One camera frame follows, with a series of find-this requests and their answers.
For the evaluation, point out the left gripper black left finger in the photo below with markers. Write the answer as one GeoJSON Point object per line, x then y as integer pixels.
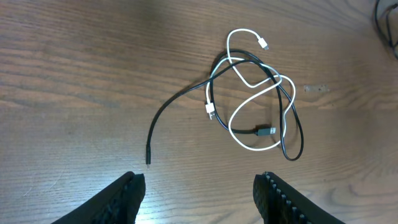
{"type": "Point", "coordinates": [119, 202]}

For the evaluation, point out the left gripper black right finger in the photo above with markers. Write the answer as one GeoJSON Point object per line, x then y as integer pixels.
{"type": "Point", "coordinates": [279, 202]}

